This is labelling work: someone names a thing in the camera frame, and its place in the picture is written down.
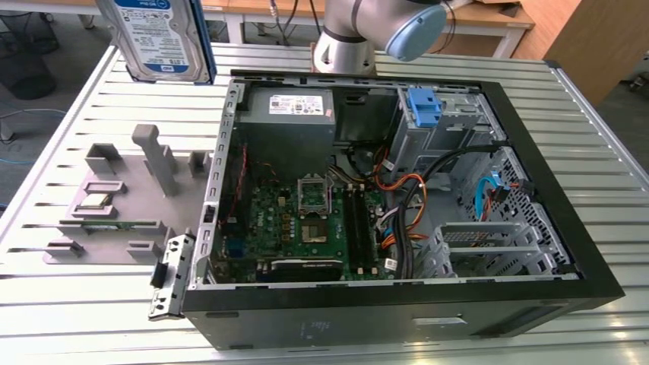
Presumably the blue data wire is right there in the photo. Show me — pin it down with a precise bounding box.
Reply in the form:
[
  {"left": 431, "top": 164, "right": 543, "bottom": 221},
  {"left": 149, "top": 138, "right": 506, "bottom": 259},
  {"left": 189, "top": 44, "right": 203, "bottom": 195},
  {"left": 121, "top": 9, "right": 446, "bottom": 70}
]
[{"left": 474, "top": 170, "right": 503, "bottom": 222}]

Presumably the orange red power wire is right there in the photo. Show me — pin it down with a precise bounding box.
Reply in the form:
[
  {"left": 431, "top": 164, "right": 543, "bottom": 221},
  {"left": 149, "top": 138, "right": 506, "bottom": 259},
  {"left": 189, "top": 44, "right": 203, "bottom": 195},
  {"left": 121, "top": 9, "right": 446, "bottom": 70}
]
[{"left": 483, "top": 181, "right": 537, "bottom": 224}]

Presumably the hard disk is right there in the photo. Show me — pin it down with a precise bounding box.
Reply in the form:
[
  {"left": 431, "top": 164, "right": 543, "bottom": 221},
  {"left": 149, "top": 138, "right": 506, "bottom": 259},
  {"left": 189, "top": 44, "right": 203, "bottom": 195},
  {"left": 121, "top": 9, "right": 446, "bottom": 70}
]
[{"left": 94, "top": 0, "right": 218, "bottom": 85}]

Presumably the metal disk bay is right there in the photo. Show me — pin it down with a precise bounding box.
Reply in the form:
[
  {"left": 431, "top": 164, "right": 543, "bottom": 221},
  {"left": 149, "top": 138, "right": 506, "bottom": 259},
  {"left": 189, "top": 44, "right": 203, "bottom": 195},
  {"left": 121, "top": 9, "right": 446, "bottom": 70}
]
[{"left": 433, "top": 222, "right": 578, "bottom": 281}]

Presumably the metal socket cover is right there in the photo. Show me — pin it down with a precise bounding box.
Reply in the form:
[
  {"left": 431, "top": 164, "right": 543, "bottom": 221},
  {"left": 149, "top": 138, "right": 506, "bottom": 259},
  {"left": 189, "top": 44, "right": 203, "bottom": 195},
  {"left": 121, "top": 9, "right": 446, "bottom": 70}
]
[{"left": 294, "top": 173, "right": 337, "bottom": 217}]

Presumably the green motherboard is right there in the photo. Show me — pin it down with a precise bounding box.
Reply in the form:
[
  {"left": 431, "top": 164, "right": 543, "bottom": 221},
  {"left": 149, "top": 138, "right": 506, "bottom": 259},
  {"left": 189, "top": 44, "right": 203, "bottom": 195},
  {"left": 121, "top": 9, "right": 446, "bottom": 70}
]
[{"left": 210, "top": 182, "right": 401, "bottom": 284}]

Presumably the grey power supply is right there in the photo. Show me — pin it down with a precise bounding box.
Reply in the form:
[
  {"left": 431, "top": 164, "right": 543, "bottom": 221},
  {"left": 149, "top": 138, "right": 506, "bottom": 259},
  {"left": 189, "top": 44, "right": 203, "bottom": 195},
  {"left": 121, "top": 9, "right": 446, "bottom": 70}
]
[{"left": 235, "top": 87, "right": 338, "bottom": 183}]

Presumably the black RAM slot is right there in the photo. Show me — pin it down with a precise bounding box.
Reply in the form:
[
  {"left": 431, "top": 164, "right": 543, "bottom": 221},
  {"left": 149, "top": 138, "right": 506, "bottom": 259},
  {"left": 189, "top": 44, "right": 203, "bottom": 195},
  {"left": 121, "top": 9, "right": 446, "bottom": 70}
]
[{"left": 343, "top": 183, "right": 362, "bottom": 275}]

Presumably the CPU socket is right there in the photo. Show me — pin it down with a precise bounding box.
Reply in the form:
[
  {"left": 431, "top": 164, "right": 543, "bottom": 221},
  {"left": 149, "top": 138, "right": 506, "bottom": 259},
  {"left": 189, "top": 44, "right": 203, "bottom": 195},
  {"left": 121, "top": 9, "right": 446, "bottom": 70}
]
[{"left": 298, "top": 217, "right": 330, "bottom": 245}]

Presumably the black graphics card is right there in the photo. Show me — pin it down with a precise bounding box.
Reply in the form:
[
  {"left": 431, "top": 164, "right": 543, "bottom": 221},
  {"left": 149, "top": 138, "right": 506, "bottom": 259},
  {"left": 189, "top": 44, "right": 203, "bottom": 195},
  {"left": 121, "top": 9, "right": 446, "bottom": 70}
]
[{"left": 255, "top": 258, "right": 343, "bottom": 282}]

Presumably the blue plastic drive carrier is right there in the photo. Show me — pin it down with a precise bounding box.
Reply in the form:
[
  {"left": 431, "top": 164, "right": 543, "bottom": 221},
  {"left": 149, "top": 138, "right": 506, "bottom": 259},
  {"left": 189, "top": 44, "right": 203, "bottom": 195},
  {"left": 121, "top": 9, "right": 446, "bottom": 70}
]
[{"left": 407, "top": 87, "right": 442, "bottom": 130}]

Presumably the metal drive cage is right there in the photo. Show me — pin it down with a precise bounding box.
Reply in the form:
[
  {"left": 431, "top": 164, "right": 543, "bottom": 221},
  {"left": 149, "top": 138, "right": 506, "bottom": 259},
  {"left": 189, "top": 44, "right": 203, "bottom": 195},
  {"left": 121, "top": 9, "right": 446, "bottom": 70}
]
[{"left": 389, "top": 86, "right": 502, "bottom": 179}]

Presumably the black PC case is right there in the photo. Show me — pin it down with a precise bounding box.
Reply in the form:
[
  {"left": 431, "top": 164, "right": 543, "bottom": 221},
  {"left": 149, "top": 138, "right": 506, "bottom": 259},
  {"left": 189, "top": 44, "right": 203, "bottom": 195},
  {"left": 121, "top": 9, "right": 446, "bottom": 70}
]
[{"left": 179, "top": 68, "right": 625, "bottom": 351}]

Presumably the grey parts rack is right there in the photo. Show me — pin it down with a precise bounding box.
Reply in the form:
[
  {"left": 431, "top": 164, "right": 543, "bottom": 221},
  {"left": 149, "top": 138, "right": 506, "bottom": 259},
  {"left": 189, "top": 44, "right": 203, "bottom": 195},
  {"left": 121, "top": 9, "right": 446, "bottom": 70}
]
[{"left": 42, "top": 123, "right": 214, "bottom": 269}]

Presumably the silver CPU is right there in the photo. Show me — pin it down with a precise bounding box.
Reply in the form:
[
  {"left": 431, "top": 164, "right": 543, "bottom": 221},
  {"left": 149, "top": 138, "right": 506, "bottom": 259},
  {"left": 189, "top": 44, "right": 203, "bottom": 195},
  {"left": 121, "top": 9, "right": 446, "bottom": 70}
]
[{"left": 80, "top": 193, "right": 113, "bottom": 209}]

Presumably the green RAM stick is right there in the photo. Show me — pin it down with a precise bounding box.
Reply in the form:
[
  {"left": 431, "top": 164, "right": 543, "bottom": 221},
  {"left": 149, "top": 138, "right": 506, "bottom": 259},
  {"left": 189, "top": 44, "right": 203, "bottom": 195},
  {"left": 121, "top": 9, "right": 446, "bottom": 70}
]
[{"left": 58, "top": 218, "right": 156, "bottom": 231}]

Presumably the wooden top desk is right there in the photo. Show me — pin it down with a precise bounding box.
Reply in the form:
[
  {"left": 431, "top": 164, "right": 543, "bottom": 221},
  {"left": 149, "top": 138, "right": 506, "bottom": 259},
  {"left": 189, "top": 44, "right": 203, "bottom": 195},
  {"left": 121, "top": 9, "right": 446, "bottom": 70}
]
[
  {"left": 439, "top": 0, "right": 537, "bottom": 59},
  {"left": 74, "top": 0, "right": 329, "bottom": 45}
]

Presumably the black round bin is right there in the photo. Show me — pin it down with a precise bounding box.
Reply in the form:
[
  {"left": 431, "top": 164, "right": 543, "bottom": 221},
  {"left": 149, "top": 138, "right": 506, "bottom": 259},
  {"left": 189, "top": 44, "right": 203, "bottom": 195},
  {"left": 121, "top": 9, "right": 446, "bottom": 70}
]
[{"left": 6, "top": 52, "right": 57, "bottom": 100}]

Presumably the wooden cabinet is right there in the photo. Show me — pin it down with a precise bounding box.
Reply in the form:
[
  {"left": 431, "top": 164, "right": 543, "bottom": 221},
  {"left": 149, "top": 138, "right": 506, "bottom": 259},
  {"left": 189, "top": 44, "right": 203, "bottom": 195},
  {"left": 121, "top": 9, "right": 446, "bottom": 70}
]
[{"left": 545, "top": 0, "right": 649, "bottom": 111}]

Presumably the black mesh basket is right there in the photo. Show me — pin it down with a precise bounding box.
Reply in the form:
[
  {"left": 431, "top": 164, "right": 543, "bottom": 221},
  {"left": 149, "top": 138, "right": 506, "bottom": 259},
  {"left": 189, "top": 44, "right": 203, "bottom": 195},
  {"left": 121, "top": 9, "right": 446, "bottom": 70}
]
[{"left": 0, "top": 10, "right": 61, "bottom": 54}]

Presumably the yellow black wire bundle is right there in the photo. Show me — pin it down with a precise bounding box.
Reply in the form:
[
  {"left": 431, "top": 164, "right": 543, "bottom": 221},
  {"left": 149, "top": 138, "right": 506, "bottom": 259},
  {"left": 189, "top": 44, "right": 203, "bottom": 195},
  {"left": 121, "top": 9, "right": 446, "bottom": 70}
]
[{"left": 327, "top": 163, "right": 374, "bottom": 186}]

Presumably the orange wire bundle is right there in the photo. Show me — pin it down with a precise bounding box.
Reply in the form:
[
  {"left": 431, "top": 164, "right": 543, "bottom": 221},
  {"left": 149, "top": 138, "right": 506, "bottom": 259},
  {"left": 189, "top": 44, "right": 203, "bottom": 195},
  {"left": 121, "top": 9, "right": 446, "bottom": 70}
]
[{"left": 371, "top": 146, "right": 430, "bottom": 252}]

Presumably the black cable bundle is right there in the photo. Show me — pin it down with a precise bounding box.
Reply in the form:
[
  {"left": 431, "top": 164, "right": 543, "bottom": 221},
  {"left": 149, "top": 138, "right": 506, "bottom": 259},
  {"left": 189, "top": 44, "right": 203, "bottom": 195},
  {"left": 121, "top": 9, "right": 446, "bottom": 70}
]
[{"left": 394, "top": 142, "right": 507, "bottom": 281}]

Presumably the silver case rear bracket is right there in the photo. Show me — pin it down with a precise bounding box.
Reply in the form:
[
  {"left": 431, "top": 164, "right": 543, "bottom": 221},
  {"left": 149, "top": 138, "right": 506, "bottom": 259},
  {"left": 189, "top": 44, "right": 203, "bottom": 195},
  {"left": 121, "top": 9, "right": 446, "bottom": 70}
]
[{"left": 146, "top": 230, "right": 197, "bottom": 322}]

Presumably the blue floor cable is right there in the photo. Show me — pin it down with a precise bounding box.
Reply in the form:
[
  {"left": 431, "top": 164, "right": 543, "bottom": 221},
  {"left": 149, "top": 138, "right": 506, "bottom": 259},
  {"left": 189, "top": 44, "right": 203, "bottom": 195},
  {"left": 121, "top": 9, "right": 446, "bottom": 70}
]
[{"left": 0, "top": 108, "right": 66, "bottom": 165}]

